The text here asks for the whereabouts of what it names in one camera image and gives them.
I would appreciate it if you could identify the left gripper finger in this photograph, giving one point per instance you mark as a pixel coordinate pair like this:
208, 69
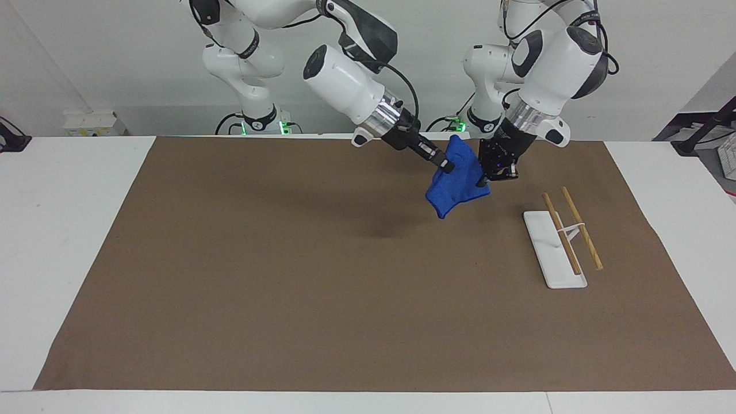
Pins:
482, 181
507, 175

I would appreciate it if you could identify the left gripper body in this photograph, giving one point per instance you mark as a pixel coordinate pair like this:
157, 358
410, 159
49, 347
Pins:
506, 146

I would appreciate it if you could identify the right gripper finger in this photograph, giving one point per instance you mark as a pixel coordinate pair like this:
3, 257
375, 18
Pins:
439, 159

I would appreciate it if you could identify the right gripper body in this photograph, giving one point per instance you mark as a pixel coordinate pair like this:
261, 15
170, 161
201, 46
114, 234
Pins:
405, 131

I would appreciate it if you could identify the blue towel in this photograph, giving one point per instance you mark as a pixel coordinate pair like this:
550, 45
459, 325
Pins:
457, 187

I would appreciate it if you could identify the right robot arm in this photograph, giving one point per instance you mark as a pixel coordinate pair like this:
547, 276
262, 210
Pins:
345, 86

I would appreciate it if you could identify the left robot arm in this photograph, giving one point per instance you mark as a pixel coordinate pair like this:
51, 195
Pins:
555, 69

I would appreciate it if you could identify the white rack with wooden bars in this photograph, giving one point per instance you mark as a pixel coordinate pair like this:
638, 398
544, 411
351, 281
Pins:
555, 247

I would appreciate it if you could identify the black stand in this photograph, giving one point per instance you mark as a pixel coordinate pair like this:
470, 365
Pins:
698, 133
11, 141

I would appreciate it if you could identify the white socket box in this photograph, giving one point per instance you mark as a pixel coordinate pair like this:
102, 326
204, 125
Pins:
95, 123

